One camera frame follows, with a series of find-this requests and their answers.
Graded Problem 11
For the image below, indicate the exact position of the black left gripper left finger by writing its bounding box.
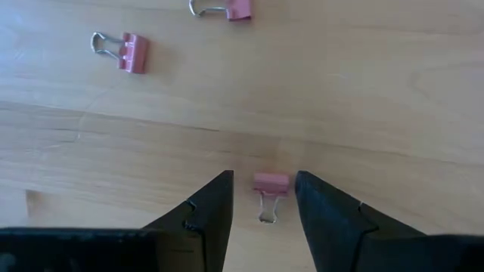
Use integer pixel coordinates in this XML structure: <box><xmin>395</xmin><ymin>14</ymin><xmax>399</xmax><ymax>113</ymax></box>
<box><xmin>141</xmin><ymin>169</ymin><xmax>234</xmax><ymax>272</ymax></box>

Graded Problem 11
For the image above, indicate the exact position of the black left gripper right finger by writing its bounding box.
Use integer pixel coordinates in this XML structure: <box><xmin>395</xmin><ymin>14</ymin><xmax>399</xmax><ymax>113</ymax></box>
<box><xmin>295</xmin><ymin>170</ymin><xmax>427</xmax><ymax>272</ymax></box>

